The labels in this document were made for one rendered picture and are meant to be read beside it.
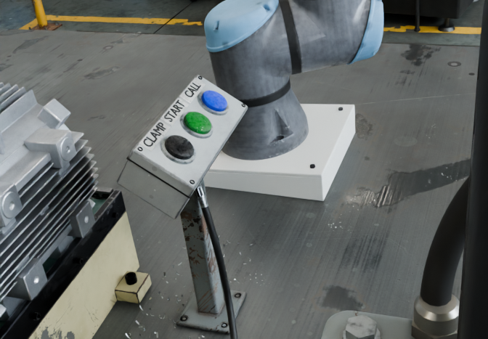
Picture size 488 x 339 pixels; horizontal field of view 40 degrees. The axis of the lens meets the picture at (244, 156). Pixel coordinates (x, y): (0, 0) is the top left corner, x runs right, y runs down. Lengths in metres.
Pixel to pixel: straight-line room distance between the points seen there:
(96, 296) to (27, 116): 0.24
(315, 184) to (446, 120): 0.32
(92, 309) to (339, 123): 0.51
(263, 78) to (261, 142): 0.10
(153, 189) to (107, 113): 0.74
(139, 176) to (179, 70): 0.88
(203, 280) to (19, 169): 0.26
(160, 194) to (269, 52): 0.40
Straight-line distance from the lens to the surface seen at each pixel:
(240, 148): 1.06
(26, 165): 0.70
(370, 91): 1.34
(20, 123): 0.75
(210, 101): 0.73
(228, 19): 0.99
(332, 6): 0.99
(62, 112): 0.75
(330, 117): 1.14
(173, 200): 0.65
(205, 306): 0.84
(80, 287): 0.83
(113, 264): 0.89
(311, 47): 1.00
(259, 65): 1.00
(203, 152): 0.68
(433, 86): 1.36
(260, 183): 1.04
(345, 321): 0.33
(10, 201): 0.65
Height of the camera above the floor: 1.39
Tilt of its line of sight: 31 degrees down
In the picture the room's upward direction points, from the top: 7 degrees counter-clockwise
